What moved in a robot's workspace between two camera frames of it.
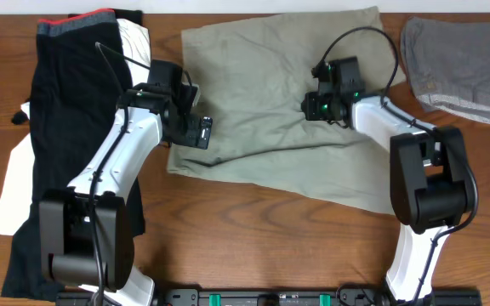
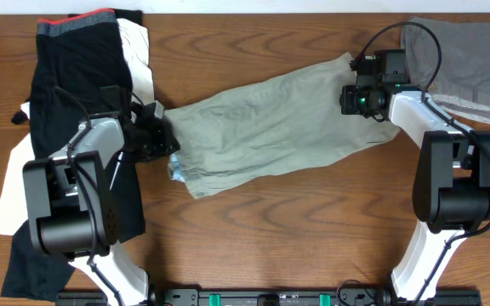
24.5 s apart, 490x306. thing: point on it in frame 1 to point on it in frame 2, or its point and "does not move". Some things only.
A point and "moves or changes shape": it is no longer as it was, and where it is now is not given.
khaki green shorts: [252, 78] moves or changes shape
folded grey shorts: [460, 68] does not move
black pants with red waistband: [80, 75] does not move
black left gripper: [191, 137] to [162, 133]
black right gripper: [311, 111] to [347, 100]
